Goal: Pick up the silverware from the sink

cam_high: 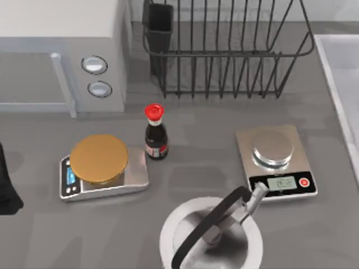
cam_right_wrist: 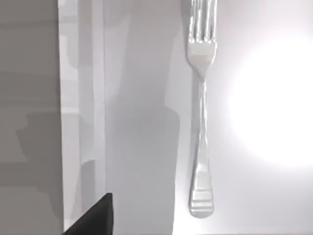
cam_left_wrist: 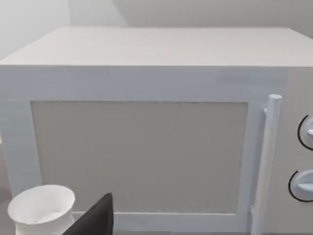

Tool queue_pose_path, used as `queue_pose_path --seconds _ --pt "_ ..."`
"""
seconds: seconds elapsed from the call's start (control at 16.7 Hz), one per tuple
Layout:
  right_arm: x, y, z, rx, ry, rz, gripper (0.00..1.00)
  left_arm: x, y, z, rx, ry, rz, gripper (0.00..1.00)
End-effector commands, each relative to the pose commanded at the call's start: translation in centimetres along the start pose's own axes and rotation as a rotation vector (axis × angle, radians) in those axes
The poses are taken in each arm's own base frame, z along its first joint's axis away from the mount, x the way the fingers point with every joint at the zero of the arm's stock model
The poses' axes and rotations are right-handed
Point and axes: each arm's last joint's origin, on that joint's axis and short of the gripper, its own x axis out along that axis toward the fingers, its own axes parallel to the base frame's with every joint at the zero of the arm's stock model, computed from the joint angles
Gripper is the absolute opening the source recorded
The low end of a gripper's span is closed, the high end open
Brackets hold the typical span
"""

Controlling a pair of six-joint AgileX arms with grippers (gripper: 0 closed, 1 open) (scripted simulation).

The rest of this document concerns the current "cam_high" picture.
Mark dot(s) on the dark sauce bottle red cap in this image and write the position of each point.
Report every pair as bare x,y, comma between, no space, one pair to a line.
156,140

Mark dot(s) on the silver scale with golden plate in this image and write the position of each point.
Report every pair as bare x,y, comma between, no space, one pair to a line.
101,165

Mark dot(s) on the small microwave knob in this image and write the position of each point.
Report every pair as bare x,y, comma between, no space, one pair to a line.
99,89

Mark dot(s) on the black cutlery holder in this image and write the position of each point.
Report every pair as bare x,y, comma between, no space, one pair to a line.
159,39

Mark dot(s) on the silver scale with steel plate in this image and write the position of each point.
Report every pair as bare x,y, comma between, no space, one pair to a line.
275,165

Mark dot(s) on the large microwave knob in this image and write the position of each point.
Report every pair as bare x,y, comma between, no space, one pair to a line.
94,65

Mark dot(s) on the pale microwave oven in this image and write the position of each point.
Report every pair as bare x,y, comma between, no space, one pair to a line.
42,70

